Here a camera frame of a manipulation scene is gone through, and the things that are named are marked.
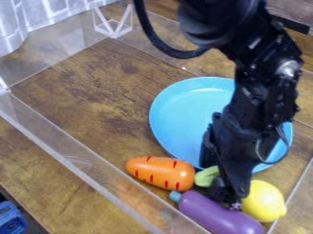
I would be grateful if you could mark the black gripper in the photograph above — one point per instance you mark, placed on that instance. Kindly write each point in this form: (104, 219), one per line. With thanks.
(237, 146)

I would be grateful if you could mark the orange toy carrot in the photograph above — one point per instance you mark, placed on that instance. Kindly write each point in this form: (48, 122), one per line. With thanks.
(163, 172)

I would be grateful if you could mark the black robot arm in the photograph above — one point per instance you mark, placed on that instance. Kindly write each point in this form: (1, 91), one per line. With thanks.
(238, 27)

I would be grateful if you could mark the blue round tray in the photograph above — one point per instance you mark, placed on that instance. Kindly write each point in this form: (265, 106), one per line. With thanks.
(180, 114)

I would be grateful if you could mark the yellow toy lemon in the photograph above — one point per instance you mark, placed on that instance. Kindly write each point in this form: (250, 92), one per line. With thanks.
(265, 202)

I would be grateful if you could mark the purple toy eggplant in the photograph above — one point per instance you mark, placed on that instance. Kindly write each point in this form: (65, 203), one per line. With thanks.
(219, 219)

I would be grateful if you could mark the dark baseboard strip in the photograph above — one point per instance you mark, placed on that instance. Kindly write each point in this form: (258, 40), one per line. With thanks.
(293, 25)

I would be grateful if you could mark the blue plastic object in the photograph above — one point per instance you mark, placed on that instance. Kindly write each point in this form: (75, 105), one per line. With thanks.
(12, 221)

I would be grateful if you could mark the white grid curtain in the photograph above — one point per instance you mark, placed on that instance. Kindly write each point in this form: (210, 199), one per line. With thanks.
(23, 16)

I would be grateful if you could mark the clear acrylic enclosure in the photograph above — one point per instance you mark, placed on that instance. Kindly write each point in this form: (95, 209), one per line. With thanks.
(48, 48)

